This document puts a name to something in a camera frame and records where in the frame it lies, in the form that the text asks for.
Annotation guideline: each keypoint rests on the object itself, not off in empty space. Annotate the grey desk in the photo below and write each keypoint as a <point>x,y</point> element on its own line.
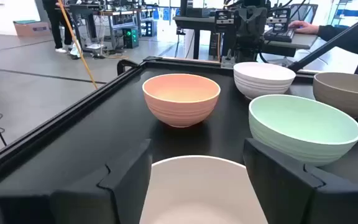
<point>300,42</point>

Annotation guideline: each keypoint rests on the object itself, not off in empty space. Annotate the workbench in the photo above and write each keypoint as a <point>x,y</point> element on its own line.
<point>110,15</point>

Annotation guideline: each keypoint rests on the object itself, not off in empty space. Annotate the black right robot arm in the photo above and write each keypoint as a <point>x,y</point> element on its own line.
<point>244,46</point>

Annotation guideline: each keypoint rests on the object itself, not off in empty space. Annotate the mint green bowl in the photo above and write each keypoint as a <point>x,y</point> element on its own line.
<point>303,124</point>

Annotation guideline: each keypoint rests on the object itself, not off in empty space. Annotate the black keyboard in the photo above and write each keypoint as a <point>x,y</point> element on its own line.
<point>278,35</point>

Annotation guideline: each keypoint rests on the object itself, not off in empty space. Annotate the taupe bowl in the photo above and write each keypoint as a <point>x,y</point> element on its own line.
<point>346,99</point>

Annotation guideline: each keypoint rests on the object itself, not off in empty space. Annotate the cream bowl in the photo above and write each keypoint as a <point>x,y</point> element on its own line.
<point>197,193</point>

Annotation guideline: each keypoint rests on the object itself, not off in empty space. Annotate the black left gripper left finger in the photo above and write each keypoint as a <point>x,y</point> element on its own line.
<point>73,205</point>

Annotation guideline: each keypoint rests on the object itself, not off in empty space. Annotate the yellow broom stick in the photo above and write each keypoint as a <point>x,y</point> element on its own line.
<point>76,46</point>

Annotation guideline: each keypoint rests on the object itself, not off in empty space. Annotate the small pink bowl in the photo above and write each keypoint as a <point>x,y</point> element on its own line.
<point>180,105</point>

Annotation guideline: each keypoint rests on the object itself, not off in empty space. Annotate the cardboard box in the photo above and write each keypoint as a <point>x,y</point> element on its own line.
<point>31,28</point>

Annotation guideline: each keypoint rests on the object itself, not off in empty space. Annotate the person's forearm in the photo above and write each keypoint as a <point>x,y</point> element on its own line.
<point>346,39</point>

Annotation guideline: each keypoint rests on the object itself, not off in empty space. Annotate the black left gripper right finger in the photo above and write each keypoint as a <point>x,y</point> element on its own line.
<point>306,202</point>

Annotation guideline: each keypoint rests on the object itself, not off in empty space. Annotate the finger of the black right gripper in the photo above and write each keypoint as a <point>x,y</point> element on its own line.
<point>224,18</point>
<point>279,18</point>

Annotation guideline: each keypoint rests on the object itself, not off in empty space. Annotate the green lit computer tower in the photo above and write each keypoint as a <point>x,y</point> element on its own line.
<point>131,37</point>

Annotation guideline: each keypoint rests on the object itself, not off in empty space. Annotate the person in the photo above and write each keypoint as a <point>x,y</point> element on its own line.
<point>57,21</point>

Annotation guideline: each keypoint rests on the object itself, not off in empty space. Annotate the person's hand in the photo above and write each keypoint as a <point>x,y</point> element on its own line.
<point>303,28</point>

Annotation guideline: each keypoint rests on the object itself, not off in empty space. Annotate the black side table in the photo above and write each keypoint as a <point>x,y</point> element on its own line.
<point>194,23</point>

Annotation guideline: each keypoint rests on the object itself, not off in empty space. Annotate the white bowl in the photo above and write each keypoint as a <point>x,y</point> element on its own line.
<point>259,84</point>

